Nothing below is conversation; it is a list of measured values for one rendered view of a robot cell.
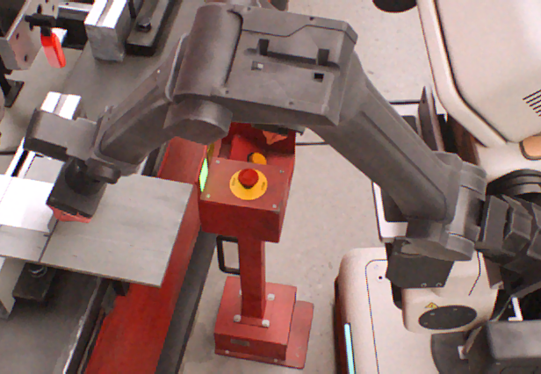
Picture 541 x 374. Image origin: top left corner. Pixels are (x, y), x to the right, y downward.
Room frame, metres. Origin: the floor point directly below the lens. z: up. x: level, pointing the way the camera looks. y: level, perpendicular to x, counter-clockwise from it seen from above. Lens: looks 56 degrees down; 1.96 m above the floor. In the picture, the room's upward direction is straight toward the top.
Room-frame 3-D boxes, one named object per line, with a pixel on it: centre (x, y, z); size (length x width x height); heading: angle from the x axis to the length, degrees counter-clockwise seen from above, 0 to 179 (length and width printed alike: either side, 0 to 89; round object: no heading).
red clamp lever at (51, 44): (0.77, 0.32, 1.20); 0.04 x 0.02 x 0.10; 78
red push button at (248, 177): (0.81, 0.04, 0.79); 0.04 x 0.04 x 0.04
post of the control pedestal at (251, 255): (0.86, 0.04, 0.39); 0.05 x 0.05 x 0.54; 80
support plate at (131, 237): (0.60, 0.27, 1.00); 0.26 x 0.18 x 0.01; 78
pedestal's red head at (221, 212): (0.86, 0.04, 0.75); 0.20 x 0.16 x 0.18; 170
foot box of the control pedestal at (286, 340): (0.86, 0.01, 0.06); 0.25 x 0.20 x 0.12; 80
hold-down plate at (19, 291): (0.66, 0.35, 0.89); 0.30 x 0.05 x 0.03; 168
